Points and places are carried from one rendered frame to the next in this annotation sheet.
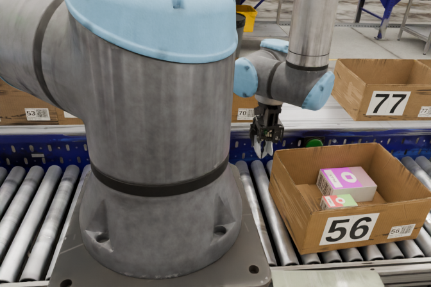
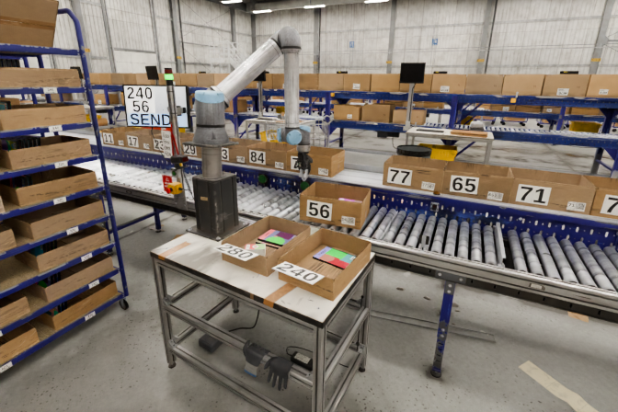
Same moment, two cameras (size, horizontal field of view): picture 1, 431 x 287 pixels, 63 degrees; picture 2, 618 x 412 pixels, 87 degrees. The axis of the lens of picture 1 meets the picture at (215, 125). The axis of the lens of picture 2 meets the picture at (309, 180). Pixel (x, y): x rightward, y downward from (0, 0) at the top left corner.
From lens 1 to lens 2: 1.61 m
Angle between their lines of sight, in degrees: 33
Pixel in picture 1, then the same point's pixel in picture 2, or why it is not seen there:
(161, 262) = (198, 140)
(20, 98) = (235, 151)
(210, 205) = (210, 131)
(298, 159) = (327, 189)
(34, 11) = not seen: hidden behind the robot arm
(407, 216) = (349, 211)
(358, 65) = (407, 160)
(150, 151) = (199, 117)
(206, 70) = (207, 104)
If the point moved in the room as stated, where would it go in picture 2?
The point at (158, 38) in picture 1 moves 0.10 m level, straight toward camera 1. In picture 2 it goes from (200, 97) to (186, 98)
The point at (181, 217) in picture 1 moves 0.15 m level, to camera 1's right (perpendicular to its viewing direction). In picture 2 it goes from (203, 131) to (223, 134)
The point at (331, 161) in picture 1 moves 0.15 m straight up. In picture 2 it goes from (346, 194) to (347, 173)
